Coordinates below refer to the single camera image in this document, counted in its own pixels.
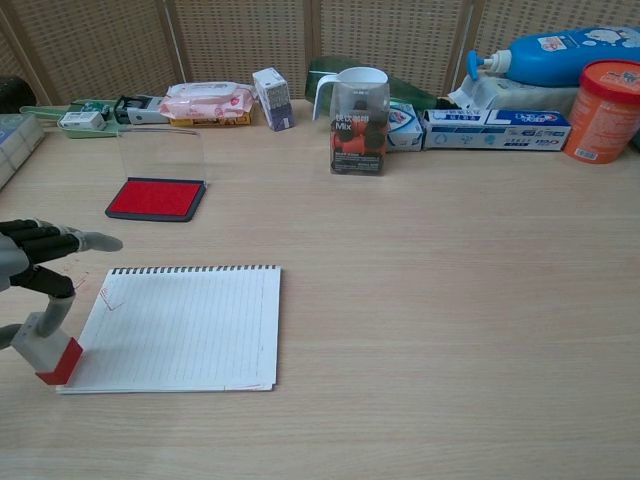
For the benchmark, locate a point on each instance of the white and purple carton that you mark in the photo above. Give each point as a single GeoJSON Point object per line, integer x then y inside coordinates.
{"type": "Point", "coordinates": [274, 100]}

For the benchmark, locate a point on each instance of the green plastic bottle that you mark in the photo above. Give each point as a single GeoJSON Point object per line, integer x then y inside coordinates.
{"type": "Point", "coordinates": [410, 92]}

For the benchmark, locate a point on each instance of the white and blue toothpaste box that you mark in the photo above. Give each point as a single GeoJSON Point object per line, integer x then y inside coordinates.
{"type": "Point", "coordinates": [495, 132]}

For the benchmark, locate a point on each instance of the pastel tissue multipack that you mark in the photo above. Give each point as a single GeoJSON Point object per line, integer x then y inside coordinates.
{"type": "Point", "coordinates": [15, 142]}

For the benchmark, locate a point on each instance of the orange cylindrical tub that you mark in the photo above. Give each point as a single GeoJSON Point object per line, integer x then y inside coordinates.
{"type": "Point", "coordinates": [602, 115]}

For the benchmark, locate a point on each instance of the white red rubber stamp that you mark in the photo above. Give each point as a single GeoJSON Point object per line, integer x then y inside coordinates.
{"type": "Point", "coordinates": [50, 352]}

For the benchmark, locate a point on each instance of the white spiral lined notebook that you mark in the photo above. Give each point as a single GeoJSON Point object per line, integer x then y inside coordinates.
{"type": "Point", "coordinates": [180, 330]}

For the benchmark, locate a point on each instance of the pink wet wipes pack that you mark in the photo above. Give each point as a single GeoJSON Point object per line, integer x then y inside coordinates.
{"type": "Point", "coordinates": [205, 100]}

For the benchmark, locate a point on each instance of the flat yellow box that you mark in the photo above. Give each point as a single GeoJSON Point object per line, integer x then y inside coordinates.
{"type": "Point", "coordinates": [210, 121]}

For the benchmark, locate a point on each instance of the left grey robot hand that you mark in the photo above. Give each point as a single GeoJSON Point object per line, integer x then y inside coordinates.
{"type": "Point", "coordinates": [35, 245]}

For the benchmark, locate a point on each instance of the blue pump bottle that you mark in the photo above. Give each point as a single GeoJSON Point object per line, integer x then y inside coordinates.
{"type": "Point", "coordinates": [555, 57]}

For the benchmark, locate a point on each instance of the small white cardboard box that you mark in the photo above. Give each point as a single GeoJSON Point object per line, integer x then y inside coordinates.
{"type": "Point", "coordinates": [80, 120]}

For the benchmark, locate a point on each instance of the white and blue soap box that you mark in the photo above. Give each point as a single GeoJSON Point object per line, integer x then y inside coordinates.
{"type": "Point", "coordinates": [404, 130]}

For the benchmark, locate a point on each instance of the red ink pad clear lid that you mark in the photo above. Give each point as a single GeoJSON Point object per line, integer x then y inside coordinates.
{"type": "Point", "coordinates": [155, 200]}

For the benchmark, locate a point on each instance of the black and white stapler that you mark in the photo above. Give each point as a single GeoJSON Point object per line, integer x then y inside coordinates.
{"type": "Point", "coordinates": [142, 114]}

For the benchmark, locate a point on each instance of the small green box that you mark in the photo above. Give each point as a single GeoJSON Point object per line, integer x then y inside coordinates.
{"type": "Point", "coordinates": [95, 106]}

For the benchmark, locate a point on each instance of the wooden lattice folding screen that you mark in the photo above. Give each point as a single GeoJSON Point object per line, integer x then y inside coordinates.
{"type": "Point", "coordinates": [240, 35]}

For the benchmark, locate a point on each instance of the white wipes pack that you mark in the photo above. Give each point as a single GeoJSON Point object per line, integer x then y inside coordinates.
{"type": "Point", "coordinates": [520, 92]}

